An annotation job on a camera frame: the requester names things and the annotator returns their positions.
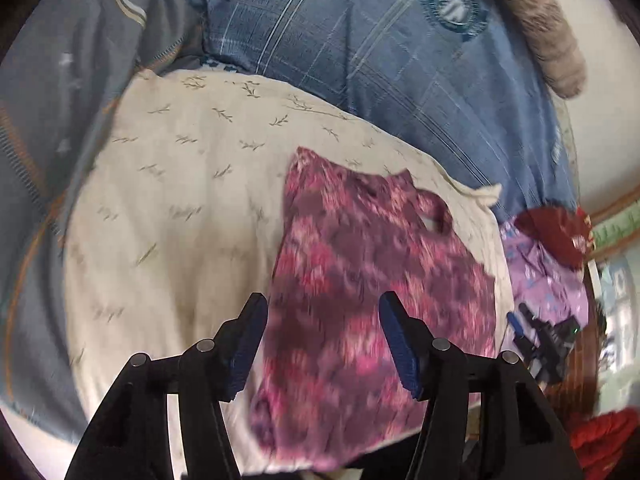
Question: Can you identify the dark red cloth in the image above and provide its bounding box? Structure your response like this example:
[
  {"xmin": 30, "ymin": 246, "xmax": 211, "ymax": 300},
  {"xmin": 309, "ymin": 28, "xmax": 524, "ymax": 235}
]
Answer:
[{"xmin": 514, "ymin": 206, "xmax": 593, "ymax": 268}]

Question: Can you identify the wooden furniture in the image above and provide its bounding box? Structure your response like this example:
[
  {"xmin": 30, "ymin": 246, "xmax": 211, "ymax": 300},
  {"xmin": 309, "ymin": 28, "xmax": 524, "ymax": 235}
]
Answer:
[{"xmin": 542, "ymin": 260, "xmax": 608, "ymax": 426}]

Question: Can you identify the cream leaf-print blanket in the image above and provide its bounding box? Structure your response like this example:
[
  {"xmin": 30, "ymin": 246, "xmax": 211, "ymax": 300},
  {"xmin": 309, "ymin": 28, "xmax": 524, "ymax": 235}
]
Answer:
[{"xmin": 64, "ymin": 70, "xmax": 516, "ymax": 476}]

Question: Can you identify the blue plaid quilt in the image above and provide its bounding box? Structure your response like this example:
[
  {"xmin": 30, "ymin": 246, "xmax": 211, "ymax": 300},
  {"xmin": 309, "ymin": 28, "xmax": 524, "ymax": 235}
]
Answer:
[{"xmin": 172, "ymin": 0, "xmax": 578, "ymax": 221}]

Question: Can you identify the beige fuzzy blanket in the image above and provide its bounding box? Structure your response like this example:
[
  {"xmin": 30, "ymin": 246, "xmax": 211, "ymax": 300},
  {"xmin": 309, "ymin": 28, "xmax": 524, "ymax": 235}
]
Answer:
[{"xmin": 472, "ymin": 0, "xmax": 587, "ymax": 100}]

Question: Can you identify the bright red cloth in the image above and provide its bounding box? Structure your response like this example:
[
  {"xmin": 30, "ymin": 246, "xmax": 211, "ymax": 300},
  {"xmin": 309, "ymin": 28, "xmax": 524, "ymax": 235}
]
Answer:
[{"xmin": 569, "ymin": 407, "xmax": 640, "ymax": 476}]

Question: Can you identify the grey striped blanket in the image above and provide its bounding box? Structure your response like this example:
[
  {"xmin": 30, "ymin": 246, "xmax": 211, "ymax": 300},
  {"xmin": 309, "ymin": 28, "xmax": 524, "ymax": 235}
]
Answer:
[{"xmin": 0, "ymin": 0, "xmax": 208, "ymax": 431}]

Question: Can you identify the magenta floral shirt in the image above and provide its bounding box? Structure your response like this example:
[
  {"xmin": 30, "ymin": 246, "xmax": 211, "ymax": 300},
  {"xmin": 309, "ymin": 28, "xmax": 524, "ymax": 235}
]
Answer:
[{"xmin": 249, "ymin": 147, "xmax": 498, "ymax": 472}]

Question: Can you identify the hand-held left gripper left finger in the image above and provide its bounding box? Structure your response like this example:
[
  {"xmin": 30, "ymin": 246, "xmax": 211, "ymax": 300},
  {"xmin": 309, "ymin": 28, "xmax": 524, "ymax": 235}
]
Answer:
[{"xmin": 64, "ymin": 292, "xmax": 269, "ymax": 480}]

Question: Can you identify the lilac floral garment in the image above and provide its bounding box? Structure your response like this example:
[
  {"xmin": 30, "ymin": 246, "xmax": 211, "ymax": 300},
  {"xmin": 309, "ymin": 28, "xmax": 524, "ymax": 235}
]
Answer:
[{"xmin": 500, "ymin": 222, "xmax": 590, "ymax": 333}]

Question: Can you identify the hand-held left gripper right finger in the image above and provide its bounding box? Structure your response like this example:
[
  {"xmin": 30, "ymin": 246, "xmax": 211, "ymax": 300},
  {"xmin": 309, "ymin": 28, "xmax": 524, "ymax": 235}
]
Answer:
[{"xmin": 378, "ymin": 291, "xmax": 586, "ymax": 480}]

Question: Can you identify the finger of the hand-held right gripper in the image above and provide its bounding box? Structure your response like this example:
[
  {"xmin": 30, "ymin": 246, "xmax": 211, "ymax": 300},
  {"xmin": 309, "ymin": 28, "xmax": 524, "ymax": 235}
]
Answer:
[
  {"xmin": 506, "ymin": 311, "xmax": 535, "ymax": 358},
  {"xmin": 518, "ymin": 303, "xmax": 547, "ymax": 333}
]

